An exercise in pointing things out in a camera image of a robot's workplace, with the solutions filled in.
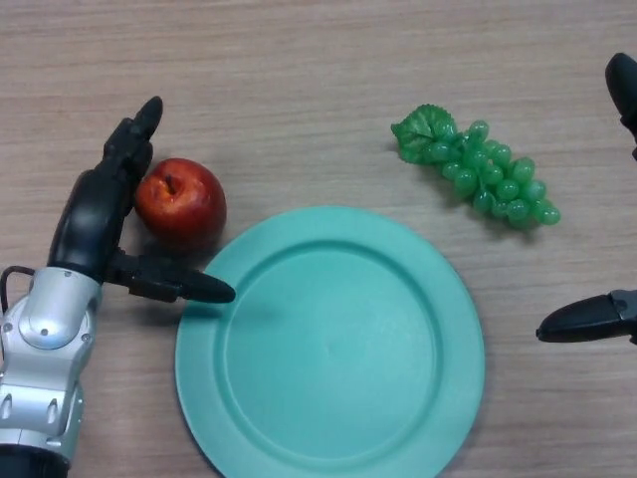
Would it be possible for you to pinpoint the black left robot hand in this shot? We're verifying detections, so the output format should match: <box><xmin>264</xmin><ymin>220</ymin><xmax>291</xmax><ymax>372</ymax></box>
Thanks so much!
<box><xmin>46</xmin><ymin>96</ymin><xmax>237</xmax><ymax>304</ymax></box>

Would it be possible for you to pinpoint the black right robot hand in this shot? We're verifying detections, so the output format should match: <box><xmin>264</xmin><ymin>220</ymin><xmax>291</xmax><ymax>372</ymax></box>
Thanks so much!
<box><xmin>535</xmin><ymin>52</ymin><xmax>637</xmax><ymax>345</ymax></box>

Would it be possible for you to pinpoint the red apple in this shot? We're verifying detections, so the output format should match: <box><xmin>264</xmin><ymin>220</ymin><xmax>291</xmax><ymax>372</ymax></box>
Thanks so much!
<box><xmin>133</xmin><ymin>157</ymin><xmax>229</xmax><ymax>250</ymax></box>

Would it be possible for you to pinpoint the green round plate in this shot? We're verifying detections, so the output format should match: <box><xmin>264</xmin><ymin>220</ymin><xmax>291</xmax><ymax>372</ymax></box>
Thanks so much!
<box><xmin>174</xmin><ymin>205</ymin><xmax>488</xmax><ymax>478</ymax></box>

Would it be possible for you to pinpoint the green plastic grape bunch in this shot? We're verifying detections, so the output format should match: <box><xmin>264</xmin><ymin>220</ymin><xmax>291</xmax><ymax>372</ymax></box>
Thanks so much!
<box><xmin>390</xmin><ymin>102</ymin><xmax>562</xmax><ymax>230</ymax></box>

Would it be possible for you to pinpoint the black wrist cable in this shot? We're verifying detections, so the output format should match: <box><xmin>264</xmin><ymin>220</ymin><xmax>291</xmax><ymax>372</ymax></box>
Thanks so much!
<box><xmin>0</xmin><ymin>266</ymin><xmax>37</xmax><ymax>320</ymax></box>

